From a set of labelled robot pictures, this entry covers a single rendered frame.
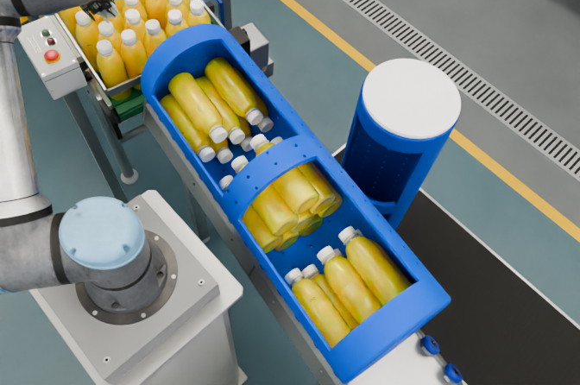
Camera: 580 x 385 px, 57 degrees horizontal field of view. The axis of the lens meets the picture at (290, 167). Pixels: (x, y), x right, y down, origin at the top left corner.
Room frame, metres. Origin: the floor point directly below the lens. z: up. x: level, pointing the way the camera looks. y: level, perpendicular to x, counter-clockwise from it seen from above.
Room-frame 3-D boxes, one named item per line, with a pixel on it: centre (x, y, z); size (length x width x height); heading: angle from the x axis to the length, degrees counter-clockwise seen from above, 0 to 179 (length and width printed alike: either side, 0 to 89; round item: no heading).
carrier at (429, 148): (0.95, -0.32, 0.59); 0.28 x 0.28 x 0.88
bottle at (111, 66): (0.96, 0.53, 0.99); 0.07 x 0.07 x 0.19
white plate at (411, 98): (0.95, -0.32, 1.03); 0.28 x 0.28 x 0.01
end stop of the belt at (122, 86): (1.03, 0.39, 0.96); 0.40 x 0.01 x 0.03; 130
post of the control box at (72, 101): (0.94, 0.69, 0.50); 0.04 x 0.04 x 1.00; 40
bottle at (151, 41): (1.05, 0.42, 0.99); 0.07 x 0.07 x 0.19
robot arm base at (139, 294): (0.31, 0.29, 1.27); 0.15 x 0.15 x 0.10
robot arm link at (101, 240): (0.30, 0.29, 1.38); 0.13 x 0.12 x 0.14; 105
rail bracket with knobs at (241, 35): (1.13, 0.21, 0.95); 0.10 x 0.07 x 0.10; 130
